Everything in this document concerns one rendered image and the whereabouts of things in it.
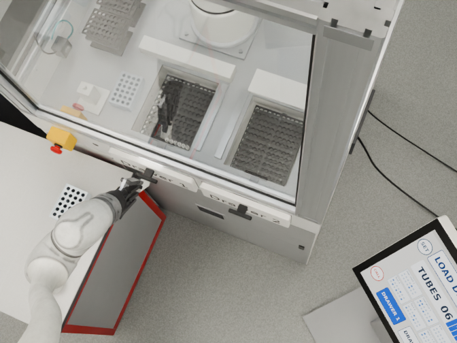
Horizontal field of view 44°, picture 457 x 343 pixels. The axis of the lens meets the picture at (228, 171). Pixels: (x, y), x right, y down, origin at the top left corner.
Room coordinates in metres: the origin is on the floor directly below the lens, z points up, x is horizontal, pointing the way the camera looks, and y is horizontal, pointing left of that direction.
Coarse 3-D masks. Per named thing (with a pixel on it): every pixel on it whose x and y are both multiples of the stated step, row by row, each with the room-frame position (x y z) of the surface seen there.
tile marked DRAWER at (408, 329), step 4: (404, 328) -0.05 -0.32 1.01; (408, 328) -0.05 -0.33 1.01; (400, 332) -0.06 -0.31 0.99; (404, 332) -0.06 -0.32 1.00; (408, 332) -0.06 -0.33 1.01; (412, 332) -0.06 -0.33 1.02; (400, 336) -0.07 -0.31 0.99; (404, 336) -0.07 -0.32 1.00; (408, 336) -0.07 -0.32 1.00; (412, 336) -0.07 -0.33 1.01; (416, 336) -0.08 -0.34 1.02; (404, 340) -0.08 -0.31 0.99; (408, 340) -0.08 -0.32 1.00; (412, 340) -0.08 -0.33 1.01; (416, 340) -0.09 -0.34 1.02
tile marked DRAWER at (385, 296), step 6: (384, 288) 0.06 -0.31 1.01; (378, 294) 0.05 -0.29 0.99; (384, 294) 0.05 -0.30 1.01; (390, 294) 0.04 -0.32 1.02; (384, 300) 0.03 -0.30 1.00; (390, 300) 0.03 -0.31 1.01; (384, 306) 0.02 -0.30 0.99; (390, 306) 0.01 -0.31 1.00; (396, 306) 0.01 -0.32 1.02; (390, 312) 0.00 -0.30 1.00; (396, 312) -0.01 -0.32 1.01; (402, 312) -0.01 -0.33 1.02; (390, 318) -0.02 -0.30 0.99; (396, 318) -0.02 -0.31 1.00; (402, 318) -0.03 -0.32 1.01; (396, 324) -0.04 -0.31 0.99
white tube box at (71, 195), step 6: (66, 186) 0.68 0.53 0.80; (72, 186) 0.67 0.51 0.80; (66, 192) 0.66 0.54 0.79; (72, 192) 0.65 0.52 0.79; (78, 192) 0.65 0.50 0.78; (84, 192) 0.64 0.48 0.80; (60, 198) 0.64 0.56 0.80; (66, 198) 0.64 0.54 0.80; (72, 198) 0.63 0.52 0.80; (78, 198) 0.62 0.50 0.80; (84, 198) 0.62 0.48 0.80; (60, 204) 0.63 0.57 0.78; (66, 204) 0.62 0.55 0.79; (72, 204) 0.62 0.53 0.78; (54, 210) 0.61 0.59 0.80; (60, 210) 0.60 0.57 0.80; (66, 210) 0.60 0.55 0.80; (54, 216) 0.59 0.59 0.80
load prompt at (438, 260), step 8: (432, 256) 0.10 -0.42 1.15; (440, 256) 0.09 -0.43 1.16; (432, 264) 0.08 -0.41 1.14; (440, 264) 0.07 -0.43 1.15; (448, 264) 0.06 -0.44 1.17; (440, 272) 0.05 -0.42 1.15; (448, 272) 0.05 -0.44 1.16; (456, 272) 0.04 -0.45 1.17; (440, 280) 0.04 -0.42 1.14; (448, 280) 0.03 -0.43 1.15; (456, 280) 0.02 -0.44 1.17; (448, 288) 0.01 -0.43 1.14; (456, 288) 0.01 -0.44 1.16; (456, 296) -0.01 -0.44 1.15; (456, 304) -0.03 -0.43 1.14
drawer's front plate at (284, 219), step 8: (208, 184) 0.50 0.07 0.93; (208, 192) 0.49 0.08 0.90; (216, 192) 0.47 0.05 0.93; (224, 192) 0.46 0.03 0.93; (216, 200) 0.47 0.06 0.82; (224, 200) 0.45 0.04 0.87; (232, 200) 0.44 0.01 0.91; (240, 200) 0.42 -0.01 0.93; (248, 200) 0.42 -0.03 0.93; (248, 208) 0.40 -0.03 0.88; (256, 208) 0.39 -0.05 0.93; (264, 208) 0.38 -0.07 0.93; (272, 208) 0.37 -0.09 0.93; (264, 216) 0.37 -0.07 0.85; (272, 216) 0.36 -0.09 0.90; (280, 216) 0.34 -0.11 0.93; (288, 216) 0.34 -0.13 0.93; (280, 224) 0.34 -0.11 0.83; (288, 224) 0.32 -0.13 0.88
